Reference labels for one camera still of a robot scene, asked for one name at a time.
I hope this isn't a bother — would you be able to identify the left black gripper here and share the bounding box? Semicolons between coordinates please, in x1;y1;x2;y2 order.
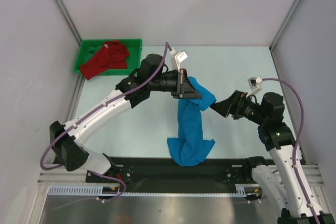
148;68;201;99

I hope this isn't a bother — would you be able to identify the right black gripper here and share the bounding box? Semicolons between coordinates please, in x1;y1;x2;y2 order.
209;89;267;124

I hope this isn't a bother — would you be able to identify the blue polo shirt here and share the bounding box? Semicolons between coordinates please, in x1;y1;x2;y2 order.
167;77;216;167

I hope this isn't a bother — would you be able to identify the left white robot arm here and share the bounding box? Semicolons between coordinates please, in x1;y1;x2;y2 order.
49;51;202;182

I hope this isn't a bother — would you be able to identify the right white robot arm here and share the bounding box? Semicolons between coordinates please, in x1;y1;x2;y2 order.
211;91;335;223

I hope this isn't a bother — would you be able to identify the red t shirt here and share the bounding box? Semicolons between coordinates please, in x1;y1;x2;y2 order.
79;40;130;80

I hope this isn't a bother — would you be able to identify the green plastic bin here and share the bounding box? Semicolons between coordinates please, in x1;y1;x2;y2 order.
73;39;142;76

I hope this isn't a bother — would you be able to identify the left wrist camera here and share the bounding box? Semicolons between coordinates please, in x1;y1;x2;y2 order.
170;49;188;70

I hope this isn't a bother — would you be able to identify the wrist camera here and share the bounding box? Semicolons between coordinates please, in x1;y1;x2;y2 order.
246;77;262;97
170;49;188;70

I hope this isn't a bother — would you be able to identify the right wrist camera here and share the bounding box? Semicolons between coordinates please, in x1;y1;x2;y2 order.
246;77;262;97

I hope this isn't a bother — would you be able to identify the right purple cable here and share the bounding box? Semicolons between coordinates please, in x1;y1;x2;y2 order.
259;77;322;224

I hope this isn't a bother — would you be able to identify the right white cable duct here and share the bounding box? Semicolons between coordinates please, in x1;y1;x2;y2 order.
235;184;267;198

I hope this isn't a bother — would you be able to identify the white cable duct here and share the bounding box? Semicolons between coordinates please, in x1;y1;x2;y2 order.
235;184;267;198
49;184;120;197

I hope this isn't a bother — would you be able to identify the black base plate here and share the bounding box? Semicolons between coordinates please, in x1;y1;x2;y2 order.
85;156;307;193

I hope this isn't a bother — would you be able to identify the front aluminium rail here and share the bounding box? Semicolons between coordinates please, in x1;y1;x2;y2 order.
37;165;324;186

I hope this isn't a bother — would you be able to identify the left white cable duct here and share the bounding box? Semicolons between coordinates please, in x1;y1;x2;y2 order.
49;184;120;197

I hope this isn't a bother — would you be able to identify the right aluminium frame post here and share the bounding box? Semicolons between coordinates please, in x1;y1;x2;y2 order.
269;0;303;53

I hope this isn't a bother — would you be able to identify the aluminium frame post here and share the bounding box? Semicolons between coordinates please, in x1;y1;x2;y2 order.
269;0;303;53
53;0;82;46

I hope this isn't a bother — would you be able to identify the left aluminium frame post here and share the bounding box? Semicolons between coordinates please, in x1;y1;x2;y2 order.
53;0;82;46

